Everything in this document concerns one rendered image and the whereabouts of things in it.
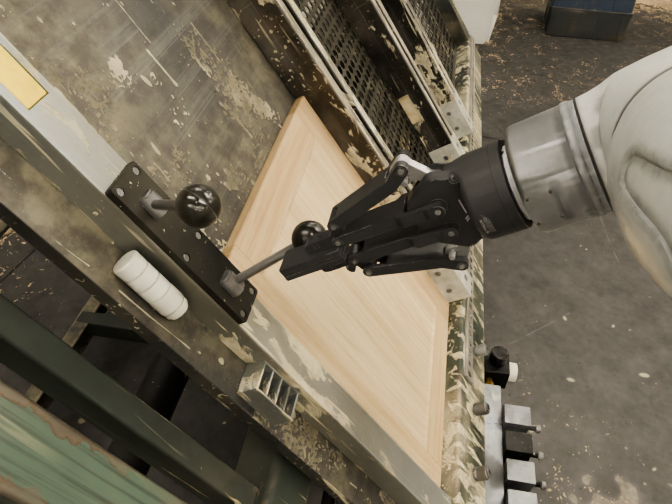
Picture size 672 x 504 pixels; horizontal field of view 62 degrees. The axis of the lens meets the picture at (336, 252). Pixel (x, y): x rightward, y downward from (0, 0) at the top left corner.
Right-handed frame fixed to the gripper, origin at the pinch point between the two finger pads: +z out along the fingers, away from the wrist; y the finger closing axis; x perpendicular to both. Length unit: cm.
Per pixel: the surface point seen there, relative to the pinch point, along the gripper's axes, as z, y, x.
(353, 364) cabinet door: 14.9, 28.1, 10.4
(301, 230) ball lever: 1.2, -1.6, 2.7
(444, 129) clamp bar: 9, 40, 91
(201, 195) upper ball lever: 1.0, -12.9, -5.1
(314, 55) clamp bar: 9.3, -4.2, 47.6
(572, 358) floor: 15, 163, 108
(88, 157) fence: 12.5, -18.9, 0.0
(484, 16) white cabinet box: 32, 126, 401
